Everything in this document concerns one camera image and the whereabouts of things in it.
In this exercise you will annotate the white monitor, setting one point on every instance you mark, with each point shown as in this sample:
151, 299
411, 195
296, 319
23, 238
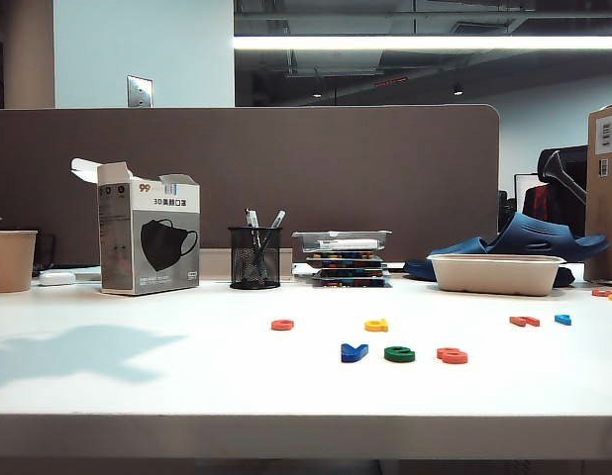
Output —
526, 185

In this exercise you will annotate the red garment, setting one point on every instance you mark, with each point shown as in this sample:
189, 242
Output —
539, 200

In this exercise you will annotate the green letter e magnet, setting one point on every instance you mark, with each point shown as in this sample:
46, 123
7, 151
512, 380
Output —
399, 353

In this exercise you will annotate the light blue letter magnet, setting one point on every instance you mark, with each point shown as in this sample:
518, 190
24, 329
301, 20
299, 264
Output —
562, 319

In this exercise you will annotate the orange letter n magnet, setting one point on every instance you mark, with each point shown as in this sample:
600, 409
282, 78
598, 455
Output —
524, 320

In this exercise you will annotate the black office chair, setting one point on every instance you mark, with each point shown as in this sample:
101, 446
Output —
563, 198

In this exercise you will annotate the white ceiling light strip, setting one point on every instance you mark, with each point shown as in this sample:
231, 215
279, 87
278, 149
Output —
425, 42

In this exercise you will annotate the orange letter s magnet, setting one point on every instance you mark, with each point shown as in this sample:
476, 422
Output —
452, 355

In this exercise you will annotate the blue letter y magnet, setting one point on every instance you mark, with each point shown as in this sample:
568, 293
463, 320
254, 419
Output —
354, 351

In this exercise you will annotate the colourful magnet letter pack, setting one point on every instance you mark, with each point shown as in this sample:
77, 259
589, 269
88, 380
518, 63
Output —
350, 265
343, 257
350, 273
350, 283

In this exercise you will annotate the grey face mask box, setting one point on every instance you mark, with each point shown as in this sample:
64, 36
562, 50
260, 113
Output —
147, 237

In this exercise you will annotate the brown desk partition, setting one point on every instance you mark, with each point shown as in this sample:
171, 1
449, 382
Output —
286, 173

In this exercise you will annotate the beige pulp food container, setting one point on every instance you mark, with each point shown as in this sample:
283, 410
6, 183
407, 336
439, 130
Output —
494, 277

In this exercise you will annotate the cardboard box with labels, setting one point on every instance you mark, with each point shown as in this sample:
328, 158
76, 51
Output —
603, 198

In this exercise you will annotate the black and silver pen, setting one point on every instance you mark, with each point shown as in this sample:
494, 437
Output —
251, 218
278, 218

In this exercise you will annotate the metal wall switch plate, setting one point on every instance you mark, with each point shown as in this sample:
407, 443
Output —
140, 91

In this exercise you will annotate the brown paper cup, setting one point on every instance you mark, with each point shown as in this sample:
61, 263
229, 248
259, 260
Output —
11, 262

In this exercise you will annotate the white earbuds case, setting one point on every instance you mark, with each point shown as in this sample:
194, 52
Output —
57, 278

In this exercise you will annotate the yellow letter a magnet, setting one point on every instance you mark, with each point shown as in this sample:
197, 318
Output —
376, 325

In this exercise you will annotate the orange letter c magnet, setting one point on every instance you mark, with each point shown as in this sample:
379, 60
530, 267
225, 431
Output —
282, 324

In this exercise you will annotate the black mesh pen holder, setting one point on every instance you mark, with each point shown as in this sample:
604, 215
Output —
255, 259

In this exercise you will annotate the white flat packet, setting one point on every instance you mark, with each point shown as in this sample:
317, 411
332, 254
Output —
345, 244

